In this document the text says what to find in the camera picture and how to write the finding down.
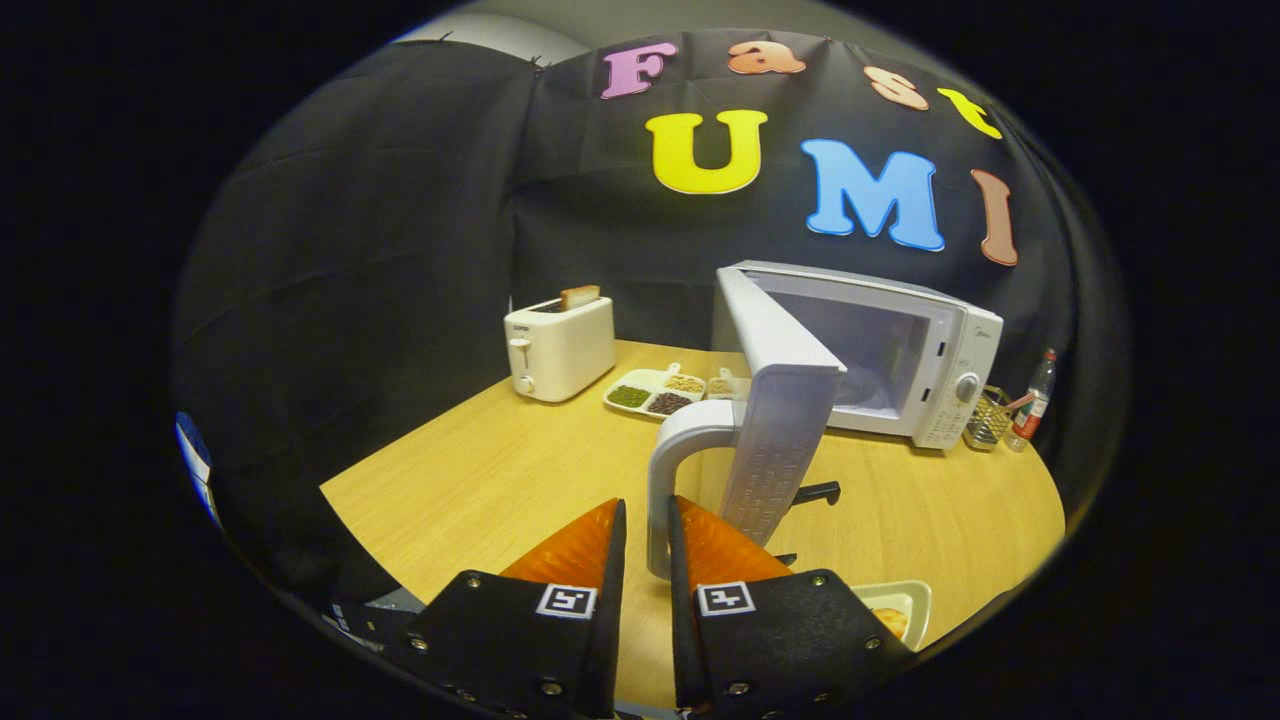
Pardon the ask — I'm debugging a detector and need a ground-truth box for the wire mesh holder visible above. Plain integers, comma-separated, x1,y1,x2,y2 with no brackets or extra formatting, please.
962,385,1013,451

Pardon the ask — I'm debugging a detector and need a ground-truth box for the cream plate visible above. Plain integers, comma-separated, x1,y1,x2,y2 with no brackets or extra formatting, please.
853,580,933,653

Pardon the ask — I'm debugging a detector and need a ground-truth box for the clear bottle with red label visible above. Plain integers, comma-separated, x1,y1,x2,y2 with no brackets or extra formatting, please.
1008,348,1057,453

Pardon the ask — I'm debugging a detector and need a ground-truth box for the white divided bean tray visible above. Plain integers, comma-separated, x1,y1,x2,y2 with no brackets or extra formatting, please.
603,363,707,419

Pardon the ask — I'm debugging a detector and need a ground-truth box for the white microwave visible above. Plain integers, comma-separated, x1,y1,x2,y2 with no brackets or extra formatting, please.
646,260,1004,581

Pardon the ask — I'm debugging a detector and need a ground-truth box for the cream toaster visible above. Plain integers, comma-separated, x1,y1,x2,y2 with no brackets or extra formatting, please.
503,295,617,404

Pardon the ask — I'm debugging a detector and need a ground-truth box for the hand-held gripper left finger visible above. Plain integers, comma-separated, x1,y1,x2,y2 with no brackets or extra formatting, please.
400,498,628,720

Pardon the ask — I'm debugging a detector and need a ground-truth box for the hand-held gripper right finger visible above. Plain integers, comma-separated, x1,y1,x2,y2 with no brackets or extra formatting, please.
668,495,913,719

